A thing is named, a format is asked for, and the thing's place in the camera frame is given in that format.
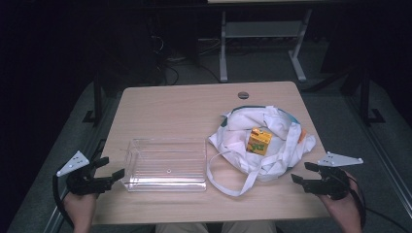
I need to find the hand-held gripper black cable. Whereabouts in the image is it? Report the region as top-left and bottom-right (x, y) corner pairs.
(348, 176), (411, 233)
(51, 174), (76, 228)

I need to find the person's right hand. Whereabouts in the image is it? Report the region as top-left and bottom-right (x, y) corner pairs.
(318, 172), (362, 225)

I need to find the person's left hand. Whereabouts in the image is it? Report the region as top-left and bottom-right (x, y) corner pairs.
(62, 190), (99, 227)

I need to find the black metal stand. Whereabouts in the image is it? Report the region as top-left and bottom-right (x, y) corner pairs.
(82, 72), (105, 126)
(359, 68), (387, 126)

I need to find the white cloth tote bag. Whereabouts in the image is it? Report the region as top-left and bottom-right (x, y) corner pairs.
(206, 105), (317, 198)

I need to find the left hand-held gripper black cable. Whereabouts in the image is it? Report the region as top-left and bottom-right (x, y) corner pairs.
(51, 174), (76, 228)

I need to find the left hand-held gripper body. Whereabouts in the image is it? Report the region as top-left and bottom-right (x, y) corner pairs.
(56, 150), (113, 196)

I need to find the black cable bundle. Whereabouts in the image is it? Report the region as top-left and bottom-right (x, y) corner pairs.
(151, 33), (222, 85)

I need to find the clear plastic tray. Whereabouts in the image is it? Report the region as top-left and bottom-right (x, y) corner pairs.
(120, 138), (208, 193)

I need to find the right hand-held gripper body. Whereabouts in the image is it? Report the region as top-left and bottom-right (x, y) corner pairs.
(305, 150), (364, 201)

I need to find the aluminium frame rail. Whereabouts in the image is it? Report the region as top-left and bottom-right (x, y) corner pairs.
(42, 96), (121, 233)
(343, 95), (412, 212)

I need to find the right hand-held gripper black cable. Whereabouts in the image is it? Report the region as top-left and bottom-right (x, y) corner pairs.
(348, 176), (411, 233)

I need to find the yellow juice carton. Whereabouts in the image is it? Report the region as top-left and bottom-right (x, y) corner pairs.
(246, 126), (273, 156)

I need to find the white metal desk frame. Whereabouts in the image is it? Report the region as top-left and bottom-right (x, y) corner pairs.
(207, 0), (314, 83)

